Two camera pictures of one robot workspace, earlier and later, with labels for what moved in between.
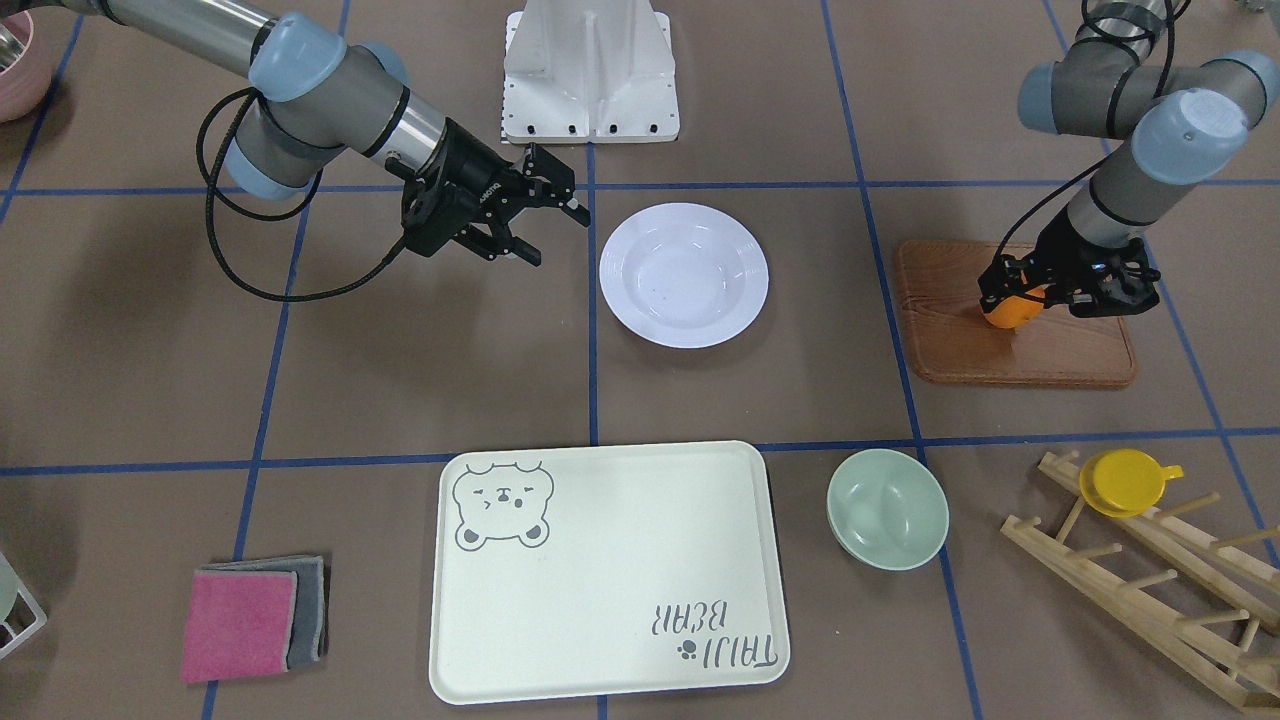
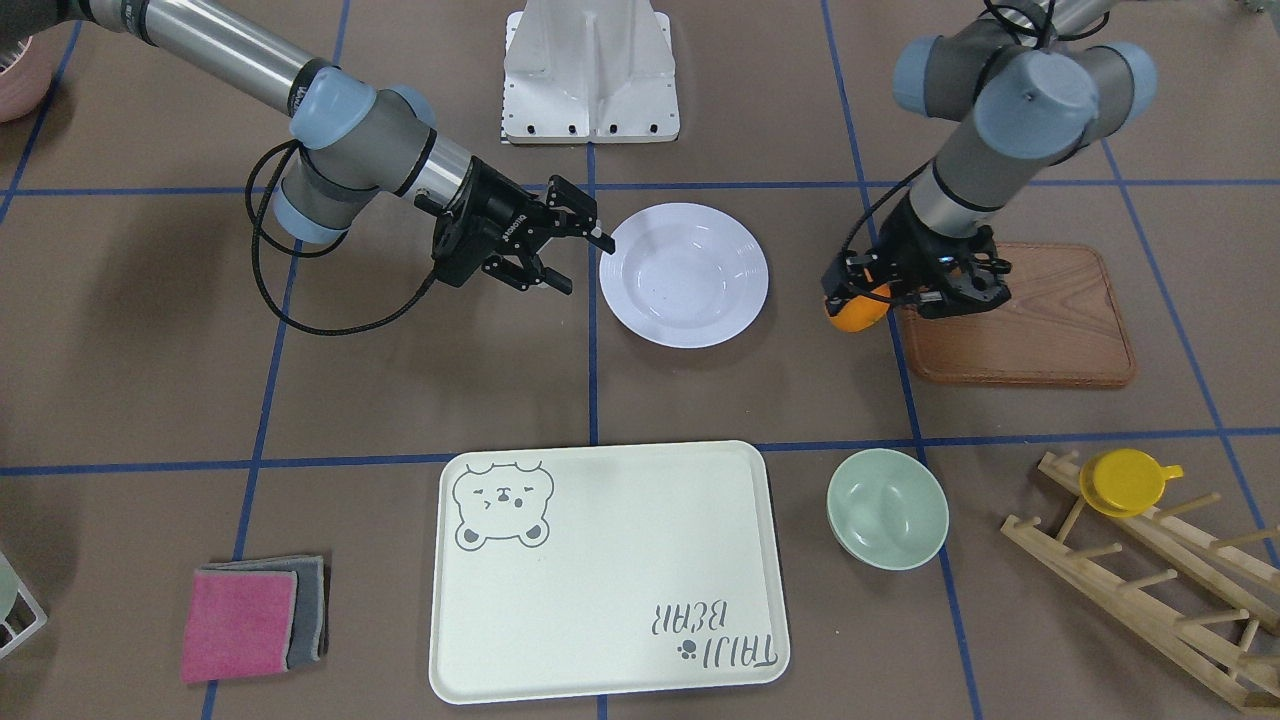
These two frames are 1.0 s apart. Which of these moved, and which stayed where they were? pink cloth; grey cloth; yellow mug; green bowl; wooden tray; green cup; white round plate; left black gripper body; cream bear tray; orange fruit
Moved: left black gripper body; orange fruit
Stayed: pink cloth; yellow mug; wooden tray; grey cloth; white round plate; green bowl; cream bear tray; green cup
